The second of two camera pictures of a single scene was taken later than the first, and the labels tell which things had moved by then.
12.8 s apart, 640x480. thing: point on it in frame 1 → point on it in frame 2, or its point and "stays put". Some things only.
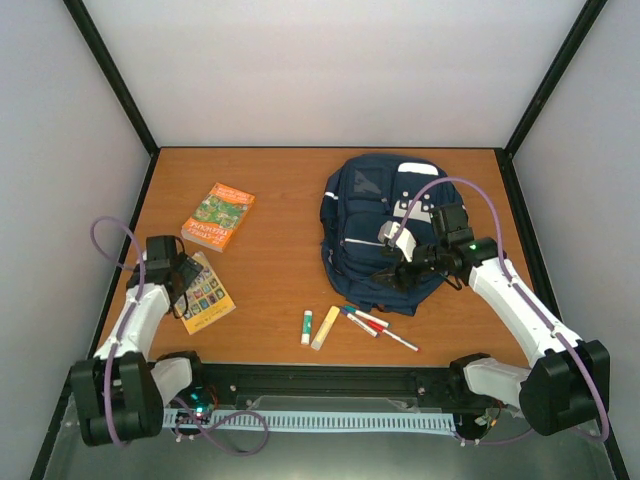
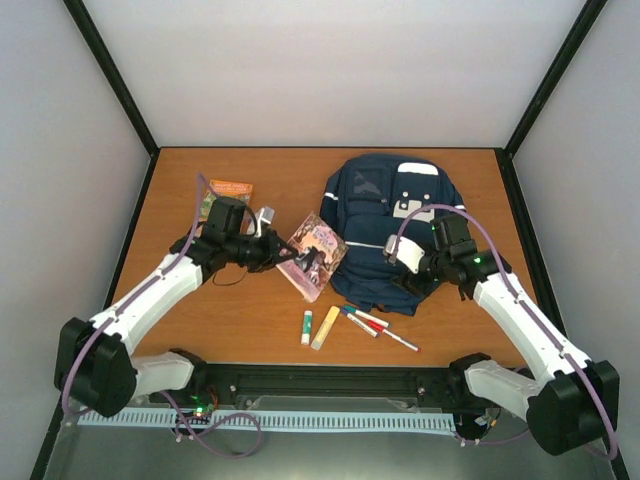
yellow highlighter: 325,328 stays put
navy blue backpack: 360,196 stays put
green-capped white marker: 366,315 stays put
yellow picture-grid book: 207,299 → 320,250
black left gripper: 190,269 → 272,252
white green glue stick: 307,328 stays put
